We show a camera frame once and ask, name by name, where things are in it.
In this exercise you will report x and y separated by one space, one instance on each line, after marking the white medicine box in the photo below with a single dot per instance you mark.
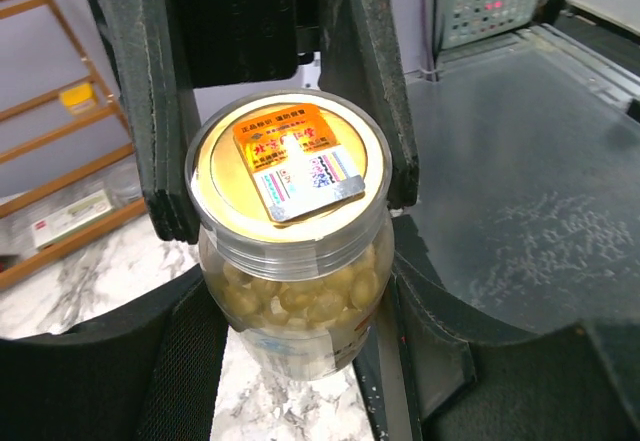
70 219

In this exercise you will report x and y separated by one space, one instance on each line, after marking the small amber pill bottle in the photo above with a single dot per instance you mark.
302 329

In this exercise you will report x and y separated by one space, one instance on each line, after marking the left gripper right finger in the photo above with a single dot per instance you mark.
436 368

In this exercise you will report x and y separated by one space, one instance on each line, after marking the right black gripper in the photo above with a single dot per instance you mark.
163 49

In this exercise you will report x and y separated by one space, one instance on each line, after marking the yellow lidded jar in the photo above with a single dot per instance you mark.
79 98

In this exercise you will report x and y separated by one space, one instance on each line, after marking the wooden tiered shelf rack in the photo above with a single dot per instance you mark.
107 106

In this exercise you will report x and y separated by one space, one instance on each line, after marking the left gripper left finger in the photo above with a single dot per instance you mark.
147 370

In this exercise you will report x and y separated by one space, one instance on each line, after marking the amber bottle lid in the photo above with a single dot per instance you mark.
289 184

